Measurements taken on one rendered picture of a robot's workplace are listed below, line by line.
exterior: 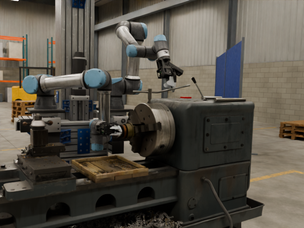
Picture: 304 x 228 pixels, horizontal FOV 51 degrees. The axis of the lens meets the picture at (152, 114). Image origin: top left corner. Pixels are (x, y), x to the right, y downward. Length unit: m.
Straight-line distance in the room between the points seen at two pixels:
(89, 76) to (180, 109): 0.57
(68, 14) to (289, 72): 11.13
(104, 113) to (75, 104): 0.37
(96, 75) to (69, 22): 0.68
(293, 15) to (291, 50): 1.30
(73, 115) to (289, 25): 11.56
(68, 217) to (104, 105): 0.79
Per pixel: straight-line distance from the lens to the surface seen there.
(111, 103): 2.34
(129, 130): 1.75
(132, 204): 1.74
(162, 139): 1.74
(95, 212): 1.65
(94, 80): 1.92
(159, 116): 1.75
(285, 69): 13.07
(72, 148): 2.29
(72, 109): 2.37
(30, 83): 2.10
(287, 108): 12.95
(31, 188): 1.43
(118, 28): 2.26
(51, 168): 1.46
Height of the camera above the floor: 1.34
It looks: 5 degrees down
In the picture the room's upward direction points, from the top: 2 degrees clockwise
